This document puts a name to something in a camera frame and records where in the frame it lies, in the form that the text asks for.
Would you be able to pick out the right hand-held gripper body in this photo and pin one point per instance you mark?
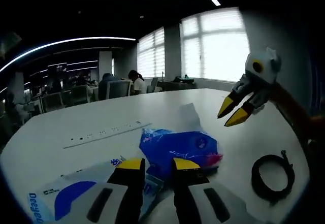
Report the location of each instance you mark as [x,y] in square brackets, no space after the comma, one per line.
[269,66]

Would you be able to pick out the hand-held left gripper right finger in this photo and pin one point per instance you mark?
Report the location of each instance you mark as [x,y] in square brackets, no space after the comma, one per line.
[188,198]

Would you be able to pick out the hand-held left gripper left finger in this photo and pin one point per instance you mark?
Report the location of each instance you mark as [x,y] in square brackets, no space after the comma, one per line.
[127,196]

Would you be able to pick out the blue white wipes packet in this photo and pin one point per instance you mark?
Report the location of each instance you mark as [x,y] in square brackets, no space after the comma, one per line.
[76,191]

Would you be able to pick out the blue tissue pack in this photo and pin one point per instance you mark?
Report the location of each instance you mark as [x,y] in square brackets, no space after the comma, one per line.
[177,147]

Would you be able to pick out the large bright window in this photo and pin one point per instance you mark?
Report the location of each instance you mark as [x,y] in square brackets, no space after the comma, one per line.
[218,48]

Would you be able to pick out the dark bag with teal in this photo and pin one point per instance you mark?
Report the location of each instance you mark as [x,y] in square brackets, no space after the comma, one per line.
[184,79]

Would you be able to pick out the white power strip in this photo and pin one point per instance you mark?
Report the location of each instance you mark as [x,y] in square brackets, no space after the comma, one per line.
[106,132]

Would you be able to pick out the window with blinds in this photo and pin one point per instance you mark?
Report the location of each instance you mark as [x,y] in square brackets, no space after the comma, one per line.
[151,53]

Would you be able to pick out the white office chair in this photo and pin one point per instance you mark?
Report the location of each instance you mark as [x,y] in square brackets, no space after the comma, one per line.
[119,89]

